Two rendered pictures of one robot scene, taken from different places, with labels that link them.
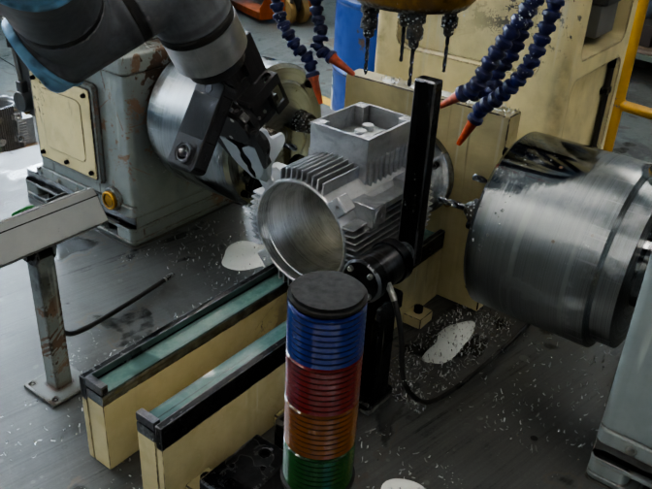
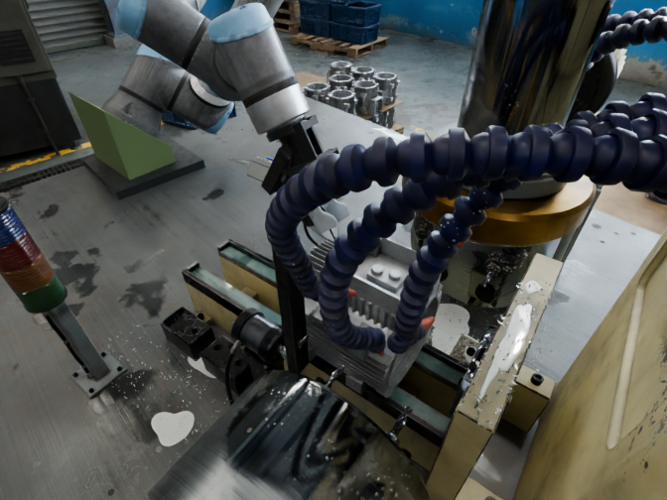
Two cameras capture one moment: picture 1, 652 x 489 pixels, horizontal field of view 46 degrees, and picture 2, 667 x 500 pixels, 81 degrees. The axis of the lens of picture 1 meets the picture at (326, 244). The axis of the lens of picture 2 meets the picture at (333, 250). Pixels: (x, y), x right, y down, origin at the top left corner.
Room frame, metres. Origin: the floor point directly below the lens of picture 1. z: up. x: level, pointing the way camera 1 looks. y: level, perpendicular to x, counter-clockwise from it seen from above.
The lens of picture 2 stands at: (0.96, -0.45, 1.53)
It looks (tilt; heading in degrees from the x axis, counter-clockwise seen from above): 41 degrees down; 90
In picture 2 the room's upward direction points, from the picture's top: straight up
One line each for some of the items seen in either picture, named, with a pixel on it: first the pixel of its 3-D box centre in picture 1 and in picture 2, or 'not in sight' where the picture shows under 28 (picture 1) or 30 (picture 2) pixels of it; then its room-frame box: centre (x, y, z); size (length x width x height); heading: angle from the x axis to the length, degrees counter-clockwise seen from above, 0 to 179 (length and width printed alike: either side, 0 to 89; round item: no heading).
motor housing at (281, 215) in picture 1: (342, 211); (361, 312); (1.01, -0.02, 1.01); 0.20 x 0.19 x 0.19; 143
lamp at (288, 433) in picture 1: (320, 413); (26, 269); (0.48, 0.00, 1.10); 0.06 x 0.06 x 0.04
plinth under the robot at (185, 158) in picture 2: not in sight; (143, 163); (0.26, 0.87, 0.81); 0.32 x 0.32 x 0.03; 44
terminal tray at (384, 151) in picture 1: (363, 143); (387, 283); (1.05, -0.05, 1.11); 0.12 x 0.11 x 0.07; 143
